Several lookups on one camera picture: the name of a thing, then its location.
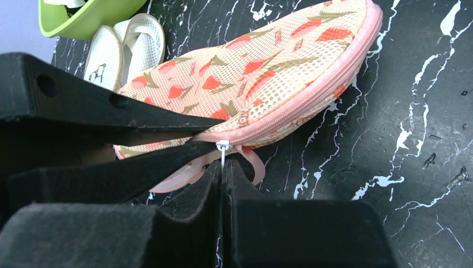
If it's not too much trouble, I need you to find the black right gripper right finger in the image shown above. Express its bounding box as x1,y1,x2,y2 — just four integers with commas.
221,160,397,267

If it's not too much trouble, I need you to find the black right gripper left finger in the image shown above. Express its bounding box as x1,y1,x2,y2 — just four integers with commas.
1,162,221,267

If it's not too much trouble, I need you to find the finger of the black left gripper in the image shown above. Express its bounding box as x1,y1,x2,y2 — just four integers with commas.
7,141,216,211
1,52,219,145

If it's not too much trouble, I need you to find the white zipper pull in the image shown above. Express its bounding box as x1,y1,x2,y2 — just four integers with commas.
216,140,233,174

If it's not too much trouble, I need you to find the floral mesh laundry bag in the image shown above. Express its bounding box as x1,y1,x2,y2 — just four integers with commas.
114,0,383,193

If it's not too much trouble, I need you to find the beige round mesh laundry bag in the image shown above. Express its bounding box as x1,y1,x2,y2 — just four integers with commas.
84,13,165,92

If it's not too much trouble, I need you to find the green plastic basin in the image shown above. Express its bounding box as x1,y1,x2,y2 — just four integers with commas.
38,0,146,40

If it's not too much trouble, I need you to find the white cloth in basin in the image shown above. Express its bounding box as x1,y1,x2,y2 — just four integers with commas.
44,0,86,8

